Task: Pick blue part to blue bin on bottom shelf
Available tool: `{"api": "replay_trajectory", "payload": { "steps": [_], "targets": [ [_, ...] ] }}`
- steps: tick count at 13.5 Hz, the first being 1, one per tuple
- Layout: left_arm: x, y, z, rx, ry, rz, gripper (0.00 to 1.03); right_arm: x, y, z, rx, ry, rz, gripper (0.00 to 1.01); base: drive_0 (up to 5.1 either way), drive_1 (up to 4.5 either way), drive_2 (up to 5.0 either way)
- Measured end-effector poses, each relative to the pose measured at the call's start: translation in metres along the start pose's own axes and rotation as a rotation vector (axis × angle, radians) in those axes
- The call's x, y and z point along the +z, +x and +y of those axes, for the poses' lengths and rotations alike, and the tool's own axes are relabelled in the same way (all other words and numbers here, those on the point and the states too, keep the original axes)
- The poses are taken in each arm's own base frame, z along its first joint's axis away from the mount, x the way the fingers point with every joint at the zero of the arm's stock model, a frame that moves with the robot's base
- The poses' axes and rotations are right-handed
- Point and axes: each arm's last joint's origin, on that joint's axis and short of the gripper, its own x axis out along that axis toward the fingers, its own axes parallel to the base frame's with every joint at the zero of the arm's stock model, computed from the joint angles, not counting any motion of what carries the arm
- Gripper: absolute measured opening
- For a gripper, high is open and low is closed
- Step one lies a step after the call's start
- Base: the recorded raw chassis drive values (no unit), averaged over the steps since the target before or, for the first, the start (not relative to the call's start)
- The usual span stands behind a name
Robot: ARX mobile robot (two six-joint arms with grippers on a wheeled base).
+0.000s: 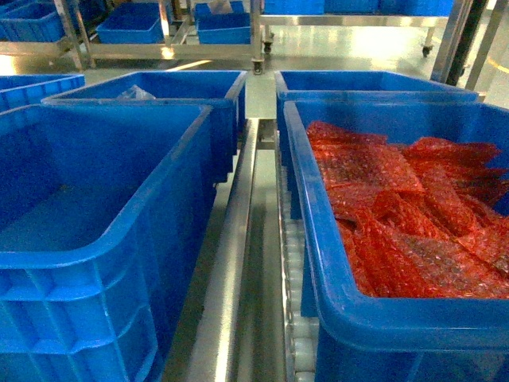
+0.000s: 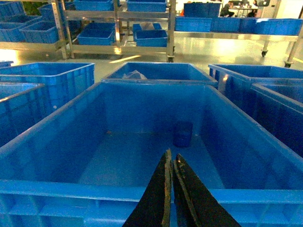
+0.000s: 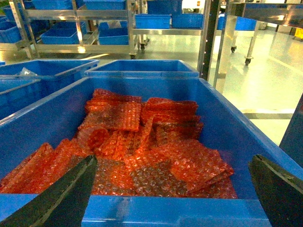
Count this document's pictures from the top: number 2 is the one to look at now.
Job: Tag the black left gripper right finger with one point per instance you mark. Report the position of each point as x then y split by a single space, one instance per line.
195 205

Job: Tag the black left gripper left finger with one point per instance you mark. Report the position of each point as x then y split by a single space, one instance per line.
153 209

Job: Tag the blue block part with knob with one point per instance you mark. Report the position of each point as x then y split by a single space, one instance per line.
182 134

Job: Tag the empty blue plastic bin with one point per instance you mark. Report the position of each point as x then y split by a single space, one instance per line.
88 163

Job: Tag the blue bin with red bags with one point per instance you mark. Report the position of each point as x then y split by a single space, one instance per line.
279 109

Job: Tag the blue bin behind red bags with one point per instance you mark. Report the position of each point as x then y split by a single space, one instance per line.
235 80

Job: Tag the blue bin with clear plastic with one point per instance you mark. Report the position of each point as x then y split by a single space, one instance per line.
161 73

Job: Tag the blue bin far left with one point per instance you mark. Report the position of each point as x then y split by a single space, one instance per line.
64 81

